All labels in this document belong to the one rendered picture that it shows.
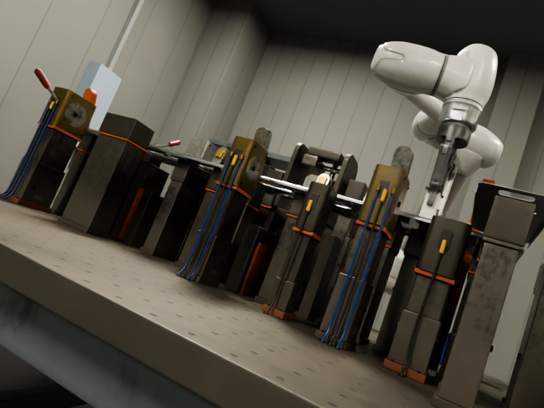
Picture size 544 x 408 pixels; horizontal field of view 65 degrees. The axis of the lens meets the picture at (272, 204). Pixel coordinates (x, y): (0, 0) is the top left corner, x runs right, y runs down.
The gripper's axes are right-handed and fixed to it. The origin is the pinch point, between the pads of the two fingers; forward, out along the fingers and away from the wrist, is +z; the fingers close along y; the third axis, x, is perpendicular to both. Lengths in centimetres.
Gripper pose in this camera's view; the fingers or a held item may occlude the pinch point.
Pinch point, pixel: (430, 207)
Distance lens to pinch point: 106.8
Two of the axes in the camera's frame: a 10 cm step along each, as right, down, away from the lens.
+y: -3.8, -2.7, -8.8
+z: -3.5, 9.3, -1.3
